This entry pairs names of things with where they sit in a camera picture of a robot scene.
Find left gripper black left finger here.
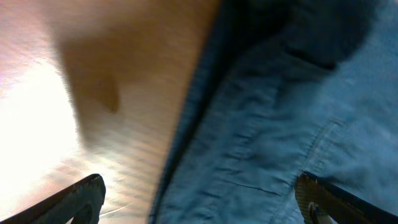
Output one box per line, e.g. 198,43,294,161
1,174,106,224

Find navy blue shorts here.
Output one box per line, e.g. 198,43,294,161
148,0,397,223

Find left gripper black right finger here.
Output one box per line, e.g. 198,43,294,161
295,172,397,224

